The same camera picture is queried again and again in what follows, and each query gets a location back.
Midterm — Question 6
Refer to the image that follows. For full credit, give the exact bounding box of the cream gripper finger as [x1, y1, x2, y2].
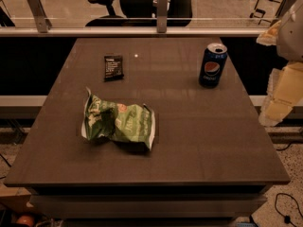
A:
[258, 61, 303, 127]
[257, 21, 281, 46]

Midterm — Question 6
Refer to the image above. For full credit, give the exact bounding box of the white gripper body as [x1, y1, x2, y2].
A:
[276, 0, 303, 61]

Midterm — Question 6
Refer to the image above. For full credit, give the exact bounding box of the blue pepsi can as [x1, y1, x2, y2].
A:
[199, 43, 227, 88]

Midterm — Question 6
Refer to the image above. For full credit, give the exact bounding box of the wooden stool in background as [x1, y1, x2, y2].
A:
[249, 0, 285, 26]

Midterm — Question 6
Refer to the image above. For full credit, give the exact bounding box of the black office chair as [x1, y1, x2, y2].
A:
[86, 0, 192, 26]

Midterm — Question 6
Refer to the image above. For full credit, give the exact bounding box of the small black snack packet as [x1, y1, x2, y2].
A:
[104, 56, 124, 81]

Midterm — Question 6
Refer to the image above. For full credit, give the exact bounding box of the green crumpled chip bag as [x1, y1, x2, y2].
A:
[81, 89, 155, 150]

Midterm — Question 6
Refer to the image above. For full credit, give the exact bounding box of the orange ball under table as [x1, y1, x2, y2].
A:
[16, 215, 35, 227]

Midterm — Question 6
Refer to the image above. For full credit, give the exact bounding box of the grey right railing bracket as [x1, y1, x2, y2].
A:
[276, 0, 296, 18]

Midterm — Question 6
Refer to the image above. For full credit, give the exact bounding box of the grey railing bracket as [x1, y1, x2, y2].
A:
[157, 0, 168, 33]
[27, 0, 52, 33]
[276, 0, 296, 18]

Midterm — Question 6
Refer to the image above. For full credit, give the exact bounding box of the grey middle railing bracket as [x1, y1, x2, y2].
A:
[157, 0, 168, 33]

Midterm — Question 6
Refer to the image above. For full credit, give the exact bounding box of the black cable on floor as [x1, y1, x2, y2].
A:
[274, 192, 303, 227]

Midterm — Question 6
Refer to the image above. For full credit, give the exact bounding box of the grey left railing bracket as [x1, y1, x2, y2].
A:
[27, 0, 52, 33]

